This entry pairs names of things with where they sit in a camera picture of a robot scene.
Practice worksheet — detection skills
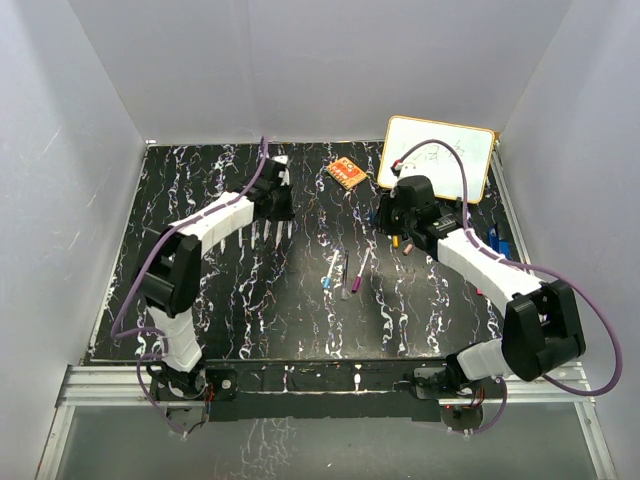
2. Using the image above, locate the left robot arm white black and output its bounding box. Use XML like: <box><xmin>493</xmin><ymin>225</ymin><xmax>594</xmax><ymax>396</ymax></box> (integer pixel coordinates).
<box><xmin>134</xmin><ymin>155</ymin><xmax>293</xmax><ymax>399</ymax></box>

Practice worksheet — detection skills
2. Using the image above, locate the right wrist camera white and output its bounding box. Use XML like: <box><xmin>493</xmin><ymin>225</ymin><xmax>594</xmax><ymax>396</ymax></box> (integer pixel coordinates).
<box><xmin>391</xmin><ymin>159</ymin><xmax>416</xmax><ymax>187</ymax></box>

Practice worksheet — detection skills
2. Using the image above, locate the peach cap marker pen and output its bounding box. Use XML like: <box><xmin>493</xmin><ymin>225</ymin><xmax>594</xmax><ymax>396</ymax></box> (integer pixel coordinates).
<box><xmin>275</xmin><ymin>221</ymin><xmax>284</xmax><ymax>249</ymax></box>

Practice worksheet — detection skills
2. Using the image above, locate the white board yellow frame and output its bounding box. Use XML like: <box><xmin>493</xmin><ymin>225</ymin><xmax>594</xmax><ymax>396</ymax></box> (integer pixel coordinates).
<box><xmin>377</xmin><ymin>115</ymin><xmax>496</xmax><ymax>204</ymax></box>

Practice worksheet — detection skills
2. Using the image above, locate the light blue cap marker pen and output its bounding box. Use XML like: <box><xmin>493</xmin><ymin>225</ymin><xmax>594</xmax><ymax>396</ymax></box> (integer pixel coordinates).
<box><xmin>322</xmin><ymin>249</ymin><xmax>340</xmax><ymax>289</ymax></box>

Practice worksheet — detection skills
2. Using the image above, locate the blue eraser tool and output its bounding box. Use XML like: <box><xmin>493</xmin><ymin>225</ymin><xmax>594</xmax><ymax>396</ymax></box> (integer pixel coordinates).
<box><xmin>488</xmin><ymin>224</ymin><xmax>511</xmax><ymax>260</ymax></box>

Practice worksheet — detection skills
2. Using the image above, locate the magenta cap marker pen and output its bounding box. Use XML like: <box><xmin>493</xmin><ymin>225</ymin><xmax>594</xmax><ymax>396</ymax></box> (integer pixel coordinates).
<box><xmin>351</xmin><ymin>247</ymin><xmax>371</xmax><ymax>294</ymax></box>

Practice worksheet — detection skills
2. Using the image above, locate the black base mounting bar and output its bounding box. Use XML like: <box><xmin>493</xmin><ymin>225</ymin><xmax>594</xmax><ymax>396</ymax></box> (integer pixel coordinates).
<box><xmin>146</xmin><ymin>360</ymin><xmax>506</xmax><ymax>429</ymax></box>

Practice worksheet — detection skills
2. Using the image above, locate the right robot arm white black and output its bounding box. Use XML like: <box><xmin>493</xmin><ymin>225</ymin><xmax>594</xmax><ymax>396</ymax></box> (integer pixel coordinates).
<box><xmin>374</xmin><ymin>175</ymin><xmax>586</xmax><ymax>397</ymax></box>

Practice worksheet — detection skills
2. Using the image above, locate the orange spiral notebook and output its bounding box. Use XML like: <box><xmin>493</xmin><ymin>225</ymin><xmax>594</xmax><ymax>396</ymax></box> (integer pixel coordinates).
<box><xmin>327</xmin><ymin>157</ymin><xmax>368</xmax><ymax>191</ymax></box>

